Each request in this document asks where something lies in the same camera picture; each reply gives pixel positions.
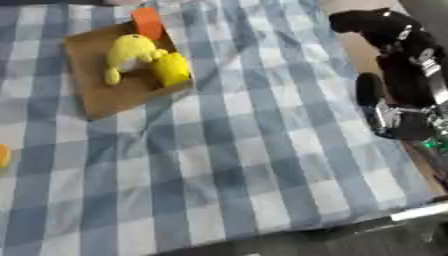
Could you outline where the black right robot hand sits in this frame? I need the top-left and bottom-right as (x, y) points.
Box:
(327, 7), (448, 140)

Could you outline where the tan cardboard box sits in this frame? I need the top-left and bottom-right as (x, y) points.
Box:
(61, 20), (196, 122)

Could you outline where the yellow block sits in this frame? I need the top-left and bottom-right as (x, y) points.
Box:
(150, 51), (193, 89)

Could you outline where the orange block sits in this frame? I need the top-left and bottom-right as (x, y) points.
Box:
(129, 7), (167, 41)

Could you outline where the yellow soft toy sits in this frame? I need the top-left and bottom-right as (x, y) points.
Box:
(103, 33), (172, 87)

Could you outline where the orange toy fruit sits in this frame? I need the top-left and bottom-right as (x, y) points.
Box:
(0, 143), (13, 169)

